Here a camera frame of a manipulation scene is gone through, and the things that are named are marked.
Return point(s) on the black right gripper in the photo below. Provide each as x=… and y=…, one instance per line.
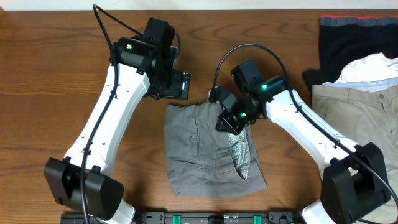
x=234, y=127

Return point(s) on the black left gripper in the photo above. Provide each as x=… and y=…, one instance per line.
x=179, y=89

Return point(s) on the grey shorts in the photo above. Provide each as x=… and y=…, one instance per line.
x=204, y=162

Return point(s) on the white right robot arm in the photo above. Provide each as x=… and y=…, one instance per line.
x=354, y=178

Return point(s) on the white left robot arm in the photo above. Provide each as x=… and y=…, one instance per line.
x=81, y=181

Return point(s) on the beige khaki shorts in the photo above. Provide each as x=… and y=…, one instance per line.
x=363, y=116

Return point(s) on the black garment red waistband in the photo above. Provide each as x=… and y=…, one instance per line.
x=344, y=39

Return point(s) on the white shirt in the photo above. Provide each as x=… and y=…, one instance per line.
x=372, y=73

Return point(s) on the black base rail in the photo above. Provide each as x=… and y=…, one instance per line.
x=159, y=217

